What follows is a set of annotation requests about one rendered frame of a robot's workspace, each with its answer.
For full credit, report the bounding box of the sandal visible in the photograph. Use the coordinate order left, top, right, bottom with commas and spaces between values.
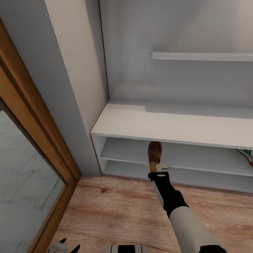
148, 141, 162, 172

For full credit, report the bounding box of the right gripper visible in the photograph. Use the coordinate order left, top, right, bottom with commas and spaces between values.
148, 172, 170, 181

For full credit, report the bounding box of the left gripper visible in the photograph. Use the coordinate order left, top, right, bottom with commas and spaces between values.
59, 238, 80, 253

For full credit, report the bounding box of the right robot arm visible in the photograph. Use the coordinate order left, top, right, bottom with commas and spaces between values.
148, 164, 229, 253

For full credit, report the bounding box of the gym shoe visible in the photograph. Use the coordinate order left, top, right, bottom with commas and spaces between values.
237, 149, 253, 166

